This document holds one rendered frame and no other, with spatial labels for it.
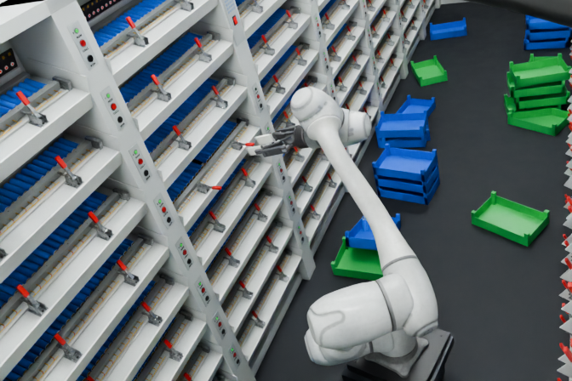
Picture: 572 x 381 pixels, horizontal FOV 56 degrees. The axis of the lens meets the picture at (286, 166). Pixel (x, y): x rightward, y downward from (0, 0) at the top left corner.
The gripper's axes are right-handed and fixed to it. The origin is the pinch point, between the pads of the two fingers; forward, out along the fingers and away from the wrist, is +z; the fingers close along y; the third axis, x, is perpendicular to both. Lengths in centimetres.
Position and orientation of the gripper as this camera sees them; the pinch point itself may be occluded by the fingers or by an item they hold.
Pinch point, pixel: (259, 145)
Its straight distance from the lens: 185.3
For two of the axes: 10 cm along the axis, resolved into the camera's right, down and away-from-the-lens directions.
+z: -8.2, 1.2, 5.6
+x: -4.2, -7.9, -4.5
